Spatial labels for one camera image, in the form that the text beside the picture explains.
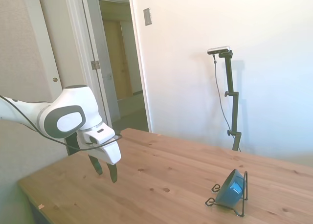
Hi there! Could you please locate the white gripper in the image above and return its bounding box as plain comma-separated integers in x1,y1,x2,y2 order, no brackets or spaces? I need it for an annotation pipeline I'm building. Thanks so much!
77,122,122,184

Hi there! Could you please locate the blue cup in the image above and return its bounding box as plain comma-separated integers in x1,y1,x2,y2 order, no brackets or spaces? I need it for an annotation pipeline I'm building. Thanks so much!
215,169,246,208

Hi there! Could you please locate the black box behind table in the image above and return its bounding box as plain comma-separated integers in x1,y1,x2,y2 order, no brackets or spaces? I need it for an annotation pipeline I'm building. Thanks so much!
65,134,79,157

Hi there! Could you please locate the wooden hallway door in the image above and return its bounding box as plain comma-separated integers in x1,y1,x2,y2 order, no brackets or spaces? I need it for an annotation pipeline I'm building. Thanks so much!
102,20,134,101

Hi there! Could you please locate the white open door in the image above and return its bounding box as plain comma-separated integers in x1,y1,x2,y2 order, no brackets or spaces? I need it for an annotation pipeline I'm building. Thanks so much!
80,0,121,128

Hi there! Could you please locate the black articulated camera stand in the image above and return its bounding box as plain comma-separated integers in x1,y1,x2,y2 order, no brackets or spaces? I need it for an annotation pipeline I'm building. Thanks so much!
218,50,243,152

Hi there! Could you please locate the black wire display stand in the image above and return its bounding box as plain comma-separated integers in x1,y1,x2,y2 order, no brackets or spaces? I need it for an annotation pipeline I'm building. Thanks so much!
204,170,249,218

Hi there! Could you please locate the grey wall switch plate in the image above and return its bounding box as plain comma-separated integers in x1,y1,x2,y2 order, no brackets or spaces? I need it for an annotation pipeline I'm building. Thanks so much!
143,7,153,27

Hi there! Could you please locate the silver stereo camera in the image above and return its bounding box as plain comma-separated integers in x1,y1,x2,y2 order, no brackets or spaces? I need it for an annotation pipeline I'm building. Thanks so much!
207,45,232,56

